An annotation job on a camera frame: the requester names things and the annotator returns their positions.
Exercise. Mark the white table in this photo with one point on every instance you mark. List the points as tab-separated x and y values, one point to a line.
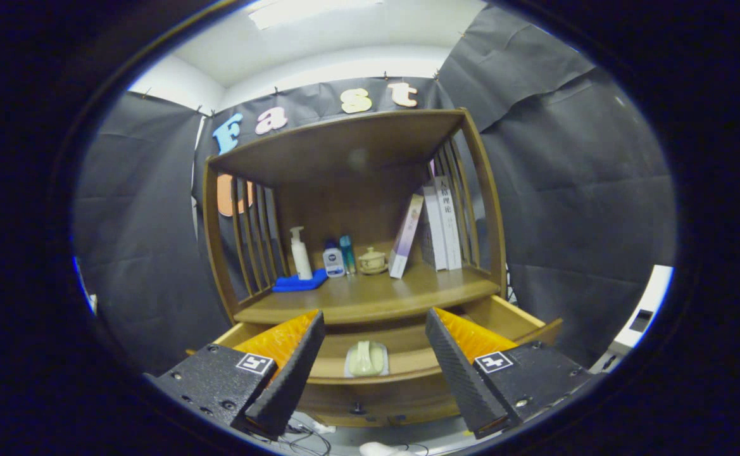
651	297

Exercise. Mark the purple cover book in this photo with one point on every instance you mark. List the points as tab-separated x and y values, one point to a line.
406	237

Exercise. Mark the white pump bottle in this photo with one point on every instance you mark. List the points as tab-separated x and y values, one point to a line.
301	259

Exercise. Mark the white spine book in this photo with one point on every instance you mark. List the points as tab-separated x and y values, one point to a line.
449	225

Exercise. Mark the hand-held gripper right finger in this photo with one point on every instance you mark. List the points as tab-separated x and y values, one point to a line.
455	370

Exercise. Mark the ceiling light panel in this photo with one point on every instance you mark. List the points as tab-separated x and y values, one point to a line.
313	11

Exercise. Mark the white lotion bottle blue cap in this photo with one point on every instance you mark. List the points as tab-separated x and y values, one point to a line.
333	263

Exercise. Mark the beige lidded tea cup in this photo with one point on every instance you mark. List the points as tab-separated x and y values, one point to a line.
372	261

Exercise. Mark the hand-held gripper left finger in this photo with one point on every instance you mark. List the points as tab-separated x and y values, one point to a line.
290	377

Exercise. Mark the pale green packaged spoon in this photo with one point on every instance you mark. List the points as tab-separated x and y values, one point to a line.
366	360

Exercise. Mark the wooden countertop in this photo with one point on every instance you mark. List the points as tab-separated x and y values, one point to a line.
382	296

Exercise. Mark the blue folded cloth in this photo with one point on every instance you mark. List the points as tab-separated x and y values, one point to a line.
297	283

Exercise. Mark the wooden cabinet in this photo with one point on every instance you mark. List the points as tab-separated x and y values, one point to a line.
344	202

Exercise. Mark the teal slim bottle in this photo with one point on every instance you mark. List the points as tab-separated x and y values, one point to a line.
348	253

